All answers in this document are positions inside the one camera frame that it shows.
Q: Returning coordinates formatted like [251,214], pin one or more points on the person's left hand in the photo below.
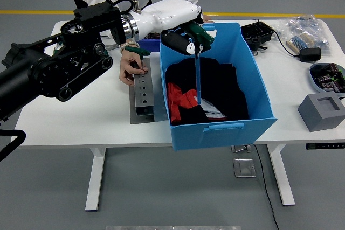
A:
[208,19]

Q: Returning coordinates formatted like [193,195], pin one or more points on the person's right hand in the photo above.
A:
[128,65]

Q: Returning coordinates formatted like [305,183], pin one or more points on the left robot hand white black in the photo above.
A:
[169,14]

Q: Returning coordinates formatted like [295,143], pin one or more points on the grey metal tool stand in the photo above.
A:
[144,92]

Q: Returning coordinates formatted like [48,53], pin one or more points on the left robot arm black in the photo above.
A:
[54,65]

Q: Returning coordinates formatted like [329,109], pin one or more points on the large blue plastic box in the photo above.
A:
[223,138]

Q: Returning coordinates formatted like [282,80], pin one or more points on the dark small parts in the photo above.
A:
[155,36]

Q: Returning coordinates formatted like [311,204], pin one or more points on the small blue plastic bin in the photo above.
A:
[151,45]

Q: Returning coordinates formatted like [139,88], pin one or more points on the black plastic tray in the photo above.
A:
[257,32]

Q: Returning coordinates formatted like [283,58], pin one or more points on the red cloth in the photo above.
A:
[176,98]

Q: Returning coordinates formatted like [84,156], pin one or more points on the black cloth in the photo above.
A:
[221,84]

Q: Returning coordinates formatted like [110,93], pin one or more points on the silver grey bag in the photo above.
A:
[211,108]

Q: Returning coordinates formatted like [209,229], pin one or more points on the clear plastic component bags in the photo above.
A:
[302,25]

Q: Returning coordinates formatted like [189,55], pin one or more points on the beige resistor tape strip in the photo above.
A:
[299,43]

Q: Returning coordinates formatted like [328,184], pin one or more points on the black power adapter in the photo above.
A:
[310,55]

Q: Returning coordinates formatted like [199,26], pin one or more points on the white table leg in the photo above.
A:
[281,176]
[95,178]

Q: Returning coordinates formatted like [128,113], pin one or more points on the light blue plate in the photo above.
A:
[313,79]

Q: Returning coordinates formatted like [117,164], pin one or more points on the small metal floor plate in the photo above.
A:
[240,148]

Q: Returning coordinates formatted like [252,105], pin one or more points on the electronic components pile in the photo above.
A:
[327,79]

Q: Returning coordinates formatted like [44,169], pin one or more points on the grey block with square recess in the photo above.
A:
[312,117]

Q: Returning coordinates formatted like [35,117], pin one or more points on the large metal floor plate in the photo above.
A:
[244,168]

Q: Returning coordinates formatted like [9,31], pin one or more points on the black table control panel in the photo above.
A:
[324,146]

